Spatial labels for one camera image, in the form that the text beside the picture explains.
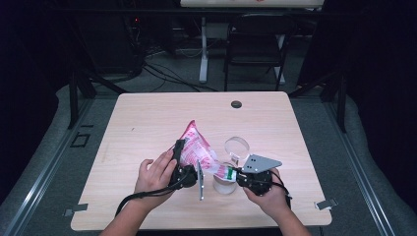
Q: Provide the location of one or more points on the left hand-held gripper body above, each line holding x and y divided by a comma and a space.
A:
183, 177

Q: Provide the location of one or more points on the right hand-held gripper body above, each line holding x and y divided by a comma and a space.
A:
257, 182

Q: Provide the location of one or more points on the red and white plastic bag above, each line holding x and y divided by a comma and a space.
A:
196, 147

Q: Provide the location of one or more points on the clear glass jar with lid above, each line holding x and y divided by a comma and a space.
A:
236, 146

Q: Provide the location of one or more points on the person's right hand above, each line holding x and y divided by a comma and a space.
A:
270, 201

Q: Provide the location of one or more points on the person's left hand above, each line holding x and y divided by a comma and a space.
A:
154, 180

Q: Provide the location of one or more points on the grey tape strip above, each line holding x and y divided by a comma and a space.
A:
78, 208
326, 204

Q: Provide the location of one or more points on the white table with white legs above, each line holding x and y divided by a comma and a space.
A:
204, 49

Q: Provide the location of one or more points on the black metal stand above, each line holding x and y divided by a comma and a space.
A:
73, 98
342, 105

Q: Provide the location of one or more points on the dark computer tower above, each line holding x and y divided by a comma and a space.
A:
111, 46

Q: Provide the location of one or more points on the black folding chair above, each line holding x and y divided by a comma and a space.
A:
259, 36

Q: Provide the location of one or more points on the aluminium floor rail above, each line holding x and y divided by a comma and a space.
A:
360, 177
42, 183

